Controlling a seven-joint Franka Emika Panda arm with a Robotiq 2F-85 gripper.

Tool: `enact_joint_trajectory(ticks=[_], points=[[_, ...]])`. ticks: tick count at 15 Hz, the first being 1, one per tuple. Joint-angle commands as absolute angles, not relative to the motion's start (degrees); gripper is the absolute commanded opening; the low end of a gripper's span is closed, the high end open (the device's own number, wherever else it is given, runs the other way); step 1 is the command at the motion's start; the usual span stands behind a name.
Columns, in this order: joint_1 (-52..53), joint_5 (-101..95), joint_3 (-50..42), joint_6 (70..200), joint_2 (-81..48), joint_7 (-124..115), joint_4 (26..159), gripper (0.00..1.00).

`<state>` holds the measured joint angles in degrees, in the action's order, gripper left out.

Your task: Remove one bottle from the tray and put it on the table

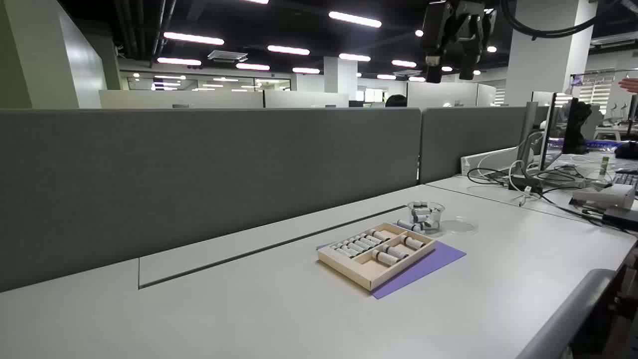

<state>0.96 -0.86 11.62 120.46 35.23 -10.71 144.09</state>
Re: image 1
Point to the purple mat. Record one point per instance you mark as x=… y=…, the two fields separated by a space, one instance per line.
x=438 y=260

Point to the computer monitor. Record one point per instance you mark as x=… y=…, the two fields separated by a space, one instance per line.
x=537 y=114

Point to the light wooden tray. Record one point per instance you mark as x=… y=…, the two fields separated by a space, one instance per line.
x=356 y=258

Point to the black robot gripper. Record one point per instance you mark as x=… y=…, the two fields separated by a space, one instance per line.
x=456 y=32

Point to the grey desk partition right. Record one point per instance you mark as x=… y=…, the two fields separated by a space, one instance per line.
x=456 y=132

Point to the grey desk partition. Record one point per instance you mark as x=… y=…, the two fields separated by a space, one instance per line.
x=456 y=132
x=91 y=188

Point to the grey desk partition left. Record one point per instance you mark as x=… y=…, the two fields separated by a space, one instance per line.
x=91 y=188

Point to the white power strip box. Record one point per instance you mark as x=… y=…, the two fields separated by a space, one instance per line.
x=617 y=196

